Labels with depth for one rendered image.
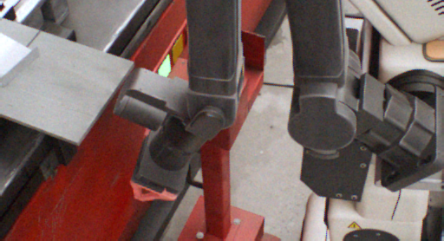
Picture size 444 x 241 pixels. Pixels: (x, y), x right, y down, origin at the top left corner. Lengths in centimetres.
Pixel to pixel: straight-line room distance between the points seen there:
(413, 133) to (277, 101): 161
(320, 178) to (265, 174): 113
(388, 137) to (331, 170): 28
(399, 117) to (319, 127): 9
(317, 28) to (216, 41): 11
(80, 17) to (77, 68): 28
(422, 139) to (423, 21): 15
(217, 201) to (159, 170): 87
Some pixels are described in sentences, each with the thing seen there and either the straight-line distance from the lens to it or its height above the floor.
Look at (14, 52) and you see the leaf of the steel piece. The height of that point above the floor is 100.
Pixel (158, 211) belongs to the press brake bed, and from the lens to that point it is 216.
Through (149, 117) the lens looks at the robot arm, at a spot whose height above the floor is 119.
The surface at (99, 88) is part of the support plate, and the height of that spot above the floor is 100.
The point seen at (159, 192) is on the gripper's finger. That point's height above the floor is 105.
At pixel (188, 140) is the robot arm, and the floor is 115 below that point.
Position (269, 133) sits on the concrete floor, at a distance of 237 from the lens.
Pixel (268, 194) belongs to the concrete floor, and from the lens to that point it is 224.
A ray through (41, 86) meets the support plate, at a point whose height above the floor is 100.
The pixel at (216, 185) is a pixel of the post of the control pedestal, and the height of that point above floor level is 39.
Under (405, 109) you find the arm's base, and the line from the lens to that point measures 86.
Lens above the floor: 189
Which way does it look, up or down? 52 degrees down
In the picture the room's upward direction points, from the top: 2 degrees counter-clockwise
